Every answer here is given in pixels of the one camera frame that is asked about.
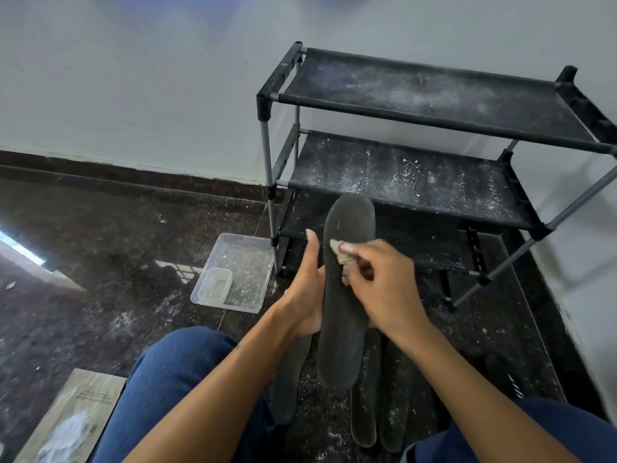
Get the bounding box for person's left leg blue jeans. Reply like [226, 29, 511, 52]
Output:
[91, 326, 276, 463]

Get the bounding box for dark grey shoe insole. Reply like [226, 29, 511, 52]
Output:
[269, 332, 312, 426]
[350, 328, 382, 449]
[316, 194, 377, 392]
[380, 340, 416, 454]

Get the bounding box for person's right leg blue jeans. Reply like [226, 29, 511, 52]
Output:
[399, 397, 617, 463]

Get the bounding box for dusty brown cardboard sheet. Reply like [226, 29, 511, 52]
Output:
[13, 368, 127, 463]

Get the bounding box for person's right forearm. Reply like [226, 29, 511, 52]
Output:
[386, 317, 581, 463]

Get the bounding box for person's leg blue jeans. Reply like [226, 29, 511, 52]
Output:
[91, 326, 276, 463]
[399, 397, 617, 463]

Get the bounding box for small beige cloth piece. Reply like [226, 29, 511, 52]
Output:
[329, 239, 356, 286]

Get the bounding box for small clear plastic container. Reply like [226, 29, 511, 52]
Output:
[192, 267, 233, 304]

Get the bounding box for black metal shoe rack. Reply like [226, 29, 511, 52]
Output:
[256, 41, 617, 312]

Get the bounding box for person's right hand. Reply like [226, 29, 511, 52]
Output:
[339, 239, 431, 336]

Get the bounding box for large clear plastic container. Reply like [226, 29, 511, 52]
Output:
[190, 233, 276, 314]

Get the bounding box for person's left forearm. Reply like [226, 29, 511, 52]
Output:
[123, 306, 310, 463]

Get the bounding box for person's left hand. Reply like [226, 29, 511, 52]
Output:
[277, 230, 326, 338]

